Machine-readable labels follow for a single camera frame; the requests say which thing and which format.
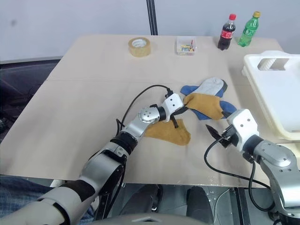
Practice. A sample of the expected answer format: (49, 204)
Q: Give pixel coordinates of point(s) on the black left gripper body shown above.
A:
(176, 112)

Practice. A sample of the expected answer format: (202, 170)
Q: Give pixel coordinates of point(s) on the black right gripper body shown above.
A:
(227, 140)

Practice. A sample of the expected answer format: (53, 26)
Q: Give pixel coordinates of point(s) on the mustard sock with blue toe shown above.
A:
(206, 105)

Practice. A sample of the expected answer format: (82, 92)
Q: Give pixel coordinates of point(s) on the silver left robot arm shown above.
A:
(103, 164)

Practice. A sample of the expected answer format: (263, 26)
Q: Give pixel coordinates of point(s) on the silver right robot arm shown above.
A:
(276, 157)

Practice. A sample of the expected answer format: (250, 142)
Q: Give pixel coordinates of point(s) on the plain mustard yellow sock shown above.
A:
(173, 137)

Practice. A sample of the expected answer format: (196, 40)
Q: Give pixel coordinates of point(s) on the grey and blue sock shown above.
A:
(211, 85)

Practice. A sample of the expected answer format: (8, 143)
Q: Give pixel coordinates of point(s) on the white plastic basket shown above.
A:
(281, 98)

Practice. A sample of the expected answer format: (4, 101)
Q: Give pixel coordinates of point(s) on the clear box with coloured bits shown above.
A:
(186, 47)

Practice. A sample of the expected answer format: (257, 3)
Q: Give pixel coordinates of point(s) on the brown packing tape roll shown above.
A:
(138, 53)

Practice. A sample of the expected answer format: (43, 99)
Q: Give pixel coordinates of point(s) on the cola bottle with red cap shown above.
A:
(226, 35)

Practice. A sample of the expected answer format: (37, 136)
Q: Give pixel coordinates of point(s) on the green bottle with yellow cap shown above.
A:
(248, 30)

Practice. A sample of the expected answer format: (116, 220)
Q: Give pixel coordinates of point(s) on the blue checked fabric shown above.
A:
(16, 189)

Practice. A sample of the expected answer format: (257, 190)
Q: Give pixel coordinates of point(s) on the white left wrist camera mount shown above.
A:
(173, 102)

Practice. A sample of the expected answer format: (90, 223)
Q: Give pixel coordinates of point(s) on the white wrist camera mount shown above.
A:
(243, 126)
(173, 102)

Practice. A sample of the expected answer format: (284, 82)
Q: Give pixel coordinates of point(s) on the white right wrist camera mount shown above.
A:
(243, 126)

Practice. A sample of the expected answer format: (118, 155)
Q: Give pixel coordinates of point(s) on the grey metal base plate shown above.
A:
(248, 201)

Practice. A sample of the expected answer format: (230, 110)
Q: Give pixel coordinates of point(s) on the black vertical post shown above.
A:
(152, 16)

